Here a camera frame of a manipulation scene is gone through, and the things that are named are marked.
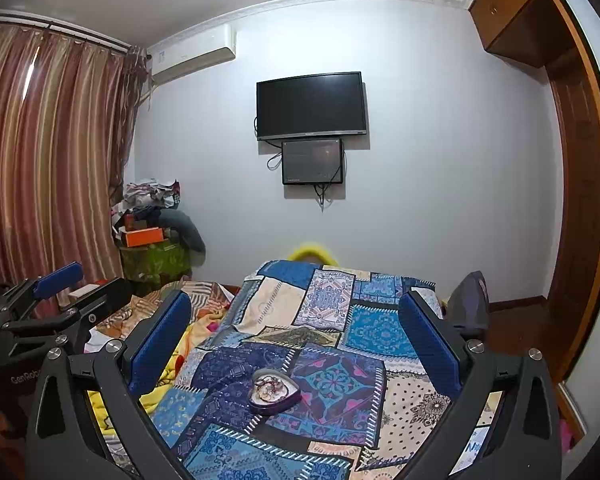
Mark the purple heart-shaped jewelry box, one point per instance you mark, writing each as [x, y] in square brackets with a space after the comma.
[275, 406]

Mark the white curtain rail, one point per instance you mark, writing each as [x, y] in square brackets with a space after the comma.
[60, 27]

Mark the grey backpack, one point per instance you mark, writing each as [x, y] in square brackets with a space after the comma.
[467, 305]

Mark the black wall television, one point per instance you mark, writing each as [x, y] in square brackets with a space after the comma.
[312, 105]

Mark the pile of clothes and papers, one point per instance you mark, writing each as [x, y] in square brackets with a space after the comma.
[147, 195]

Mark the yellow plastic object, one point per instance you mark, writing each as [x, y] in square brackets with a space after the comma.
[312, 250]

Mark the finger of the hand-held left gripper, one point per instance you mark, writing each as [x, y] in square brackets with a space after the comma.
[60, 277]
[102, 300]

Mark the patchwork printed blanket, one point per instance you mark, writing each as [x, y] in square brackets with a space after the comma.
[360, 320]

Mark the yellow cloth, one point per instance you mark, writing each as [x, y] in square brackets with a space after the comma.
[172, 365]

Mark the small black wall monitor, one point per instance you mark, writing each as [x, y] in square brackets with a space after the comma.
[312, 161]

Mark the white air conditioner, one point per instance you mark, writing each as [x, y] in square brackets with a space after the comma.
[192, 55]

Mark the brown wooden door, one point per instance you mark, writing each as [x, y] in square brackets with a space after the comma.
[585, 200]

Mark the striped brown curtain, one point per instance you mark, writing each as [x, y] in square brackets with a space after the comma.
[50, 160]

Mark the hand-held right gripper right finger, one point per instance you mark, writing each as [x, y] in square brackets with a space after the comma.
[427, 345]

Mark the wooden overhead cabinet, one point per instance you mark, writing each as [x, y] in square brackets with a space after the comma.
[520, 10]

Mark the striped orange blanket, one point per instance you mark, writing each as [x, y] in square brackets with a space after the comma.
[205, 300]

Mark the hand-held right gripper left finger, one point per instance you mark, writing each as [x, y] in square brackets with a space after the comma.
[155, 345]

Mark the orange box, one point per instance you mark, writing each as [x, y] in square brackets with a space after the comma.
[144, 236]

